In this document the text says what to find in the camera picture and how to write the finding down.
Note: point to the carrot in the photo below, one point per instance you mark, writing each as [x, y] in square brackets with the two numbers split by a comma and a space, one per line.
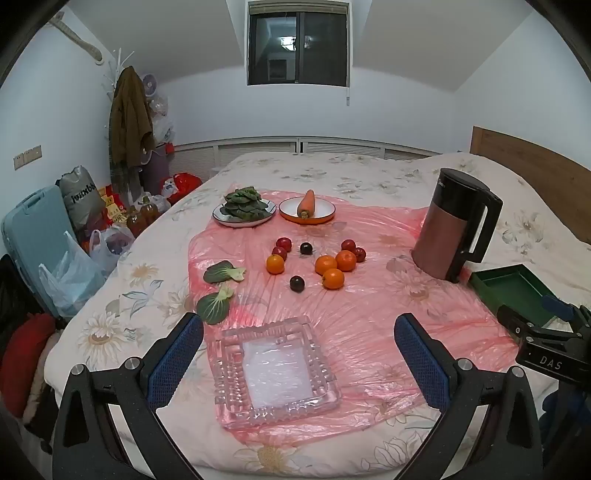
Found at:
[306, 203]

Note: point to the amber liquid bottle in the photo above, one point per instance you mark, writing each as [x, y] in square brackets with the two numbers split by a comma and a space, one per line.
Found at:
[148, 210]
[133, 221]

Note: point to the white corrugated pipe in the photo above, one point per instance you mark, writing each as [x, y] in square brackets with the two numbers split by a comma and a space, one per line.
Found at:
[78, 41]

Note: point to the red bag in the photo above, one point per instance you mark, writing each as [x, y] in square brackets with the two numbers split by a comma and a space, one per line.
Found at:
[184, 182]

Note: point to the grey sack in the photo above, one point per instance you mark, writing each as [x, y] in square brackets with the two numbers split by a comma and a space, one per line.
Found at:
[81, 194]

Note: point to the clear plastic bag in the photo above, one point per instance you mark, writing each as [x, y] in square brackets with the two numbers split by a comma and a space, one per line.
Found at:
[160, 113]

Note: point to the red cloth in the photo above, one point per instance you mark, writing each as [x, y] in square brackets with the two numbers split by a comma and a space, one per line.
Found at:
[23, 355]

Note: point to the pile of green leaves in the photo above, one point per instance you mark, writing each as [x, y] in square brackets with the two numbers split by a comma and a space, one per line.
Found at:
[244, 203]

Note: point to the brown coat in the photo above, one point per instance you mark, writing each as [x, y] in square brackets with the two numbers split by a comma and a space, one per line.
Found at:
[131, 120]

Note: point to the person's right hand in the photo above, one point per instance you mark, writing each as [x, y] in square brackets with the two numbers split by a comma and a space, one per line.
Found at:
[570, 429]

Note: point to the white plate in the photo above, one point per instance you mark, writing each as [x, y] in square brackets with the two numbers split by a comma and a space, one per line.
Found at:
[244, 223]

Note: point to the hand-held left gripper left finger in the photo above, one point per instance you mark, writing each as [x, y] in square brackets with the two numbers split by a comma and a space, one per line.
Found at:
[178, 364]

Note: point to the pink plastic sheet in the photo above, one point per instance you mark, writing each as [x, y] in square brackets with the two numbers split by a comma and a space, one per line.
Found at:
[369, 300]

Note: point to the light blue suitcase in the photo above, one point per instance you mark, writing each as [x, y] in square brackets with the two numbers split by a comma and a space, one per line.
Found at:
[32, 221]

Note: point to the dark window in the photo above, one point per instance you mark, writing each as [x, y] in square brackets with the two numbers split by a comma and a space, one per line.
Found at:
[295, 46]

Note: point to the copper and black kettle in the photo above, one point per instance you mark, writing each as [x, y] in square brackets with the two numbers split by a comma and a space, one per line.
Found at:
[443, 230]

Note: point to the dark plum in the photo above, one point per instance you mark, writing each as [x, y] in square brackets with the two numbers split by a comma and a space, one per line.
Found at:
[296, 283]
[306, 248]

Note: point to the orange rimmed plate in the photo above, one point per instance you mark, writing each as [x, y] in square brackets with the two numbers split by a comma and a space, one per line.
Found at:
[323, 210]

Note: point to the white radiator cover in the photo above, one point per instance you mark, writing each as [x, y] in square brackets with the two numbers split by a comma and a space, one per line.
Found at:
[258, 150]

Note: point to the beige wall switch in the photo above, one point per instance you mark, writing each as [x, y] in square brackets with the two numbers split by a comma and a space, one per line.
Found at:
[27, 156]

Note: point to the pale blue plastic bag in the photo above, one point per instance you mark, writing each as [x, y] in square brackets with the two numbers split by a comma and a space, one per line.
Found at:
[69, 281]

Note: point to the green tray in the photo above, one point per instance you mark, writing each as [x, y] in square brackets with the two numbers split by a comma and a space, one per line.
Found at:
[512, 288]

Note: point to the white coat rack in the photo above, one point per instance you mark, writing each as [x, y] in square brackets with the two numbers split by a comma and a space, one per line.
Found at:
[121, 60]

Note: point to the purple bin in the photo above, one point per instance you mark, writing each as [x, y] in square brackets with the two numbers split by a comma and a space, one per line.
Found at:
[154, 170]

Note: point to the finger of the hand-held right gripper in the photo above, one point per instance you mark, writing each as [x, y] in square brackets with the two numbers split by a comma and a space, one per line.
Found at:
[521, 323]
[558, 307]

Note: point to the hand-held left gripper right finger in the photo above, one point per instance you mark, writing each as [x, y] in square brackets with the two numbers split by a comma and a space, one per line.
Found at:
[420, 360]

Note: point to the bok choy leaf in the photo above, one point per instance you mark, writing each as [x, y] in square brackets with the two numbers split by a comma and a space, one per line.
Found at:
[212, 307]
[221, 272]

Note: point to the orange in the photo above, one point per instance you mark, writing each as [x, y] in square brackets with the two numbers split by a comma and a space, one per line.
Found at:
[326, 264]
[346, 260]
[333, 278]
[274, 264]

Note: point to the wooden headboard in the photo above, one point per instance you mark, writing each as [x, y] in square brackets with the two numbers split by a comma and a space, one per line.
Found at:
[531, 161]

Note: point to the white plastic bag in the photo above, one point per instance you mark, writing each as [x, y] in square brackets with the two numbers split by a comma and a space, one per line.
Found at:
[108, 249]

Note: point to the small desk fan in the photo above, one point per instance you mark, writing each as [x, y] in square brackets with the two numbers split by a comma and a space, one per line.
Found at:
[150, 84]

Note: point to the grey plaid scarf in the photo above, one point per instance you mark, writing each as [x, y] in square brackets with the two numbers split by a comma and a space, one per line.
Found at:
[121, 180]

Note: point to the red and yellow cartons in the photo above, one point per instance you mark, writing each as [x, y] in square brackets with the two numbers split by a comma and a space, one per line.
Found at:
[113, 207]

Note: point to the clear glass tray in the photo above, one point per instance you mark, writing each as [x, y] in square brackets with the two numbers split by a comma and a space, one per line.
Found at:
[277, 369]

